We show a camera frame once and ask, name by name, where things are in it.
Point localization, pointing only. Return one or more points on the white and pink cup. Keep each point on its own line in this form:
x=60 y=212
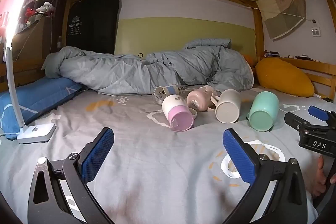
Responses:
x=176 y=111

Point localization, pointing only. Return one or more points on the grey duvet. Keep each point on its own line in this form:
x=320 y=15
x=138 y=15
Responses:
x=157 y=69

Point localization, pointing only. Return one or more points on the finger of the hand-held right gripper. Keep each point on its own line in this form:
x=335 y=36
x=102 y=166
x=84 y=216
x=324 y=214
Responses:
x=295 y=120
x=318 y=111

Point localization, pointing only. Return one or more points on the white wall socket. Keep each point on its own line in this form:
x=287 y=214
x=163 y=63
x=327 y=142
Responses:
x=316 y=29

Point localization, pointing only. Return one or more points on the white desk lamp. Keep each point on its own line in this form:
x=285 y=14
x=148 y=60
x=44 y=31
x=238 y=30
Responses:
x=13 y=87

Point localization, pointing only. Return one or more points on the person's right hand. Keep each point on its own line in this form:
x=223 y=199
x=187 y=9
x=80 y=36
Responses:
x=319 y=176

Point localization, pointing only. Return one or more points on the yellow pillow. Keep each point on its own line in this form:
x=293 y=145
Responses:
x=283 y=76

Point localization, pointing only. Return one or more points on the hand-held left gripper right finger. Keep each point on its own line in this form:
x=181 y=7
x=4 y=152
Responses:
x=239 y=158

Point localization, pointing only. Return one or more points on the cream white mug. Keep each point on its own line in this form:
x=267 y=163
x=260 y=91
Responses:
x=227 y=107

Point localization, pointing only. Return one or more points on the blue pillow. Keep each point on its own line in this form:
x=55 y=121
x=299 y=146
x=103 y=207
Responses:
x=34 y=98

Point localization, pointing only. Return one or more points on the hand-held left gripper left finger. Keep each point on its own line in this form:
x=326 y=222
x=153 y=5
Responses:
x=98 y=153

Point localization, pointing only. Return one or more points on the plush toys on shelf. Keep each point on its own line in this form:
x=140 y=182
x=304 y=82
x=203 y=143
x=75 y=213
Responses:
x=43 y=7

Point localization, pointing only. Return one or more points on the black hanging bag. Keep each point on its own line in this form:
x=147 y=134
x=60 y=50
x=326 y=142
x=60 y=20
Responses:
x=90 y=24

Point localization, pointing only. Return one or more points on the clear printed glass cup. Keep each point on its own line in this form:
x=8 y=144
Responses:
x=164 y=92

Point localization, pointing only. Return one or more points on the mint green cup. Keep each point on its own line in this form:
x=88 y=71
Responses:
x=263 y=111

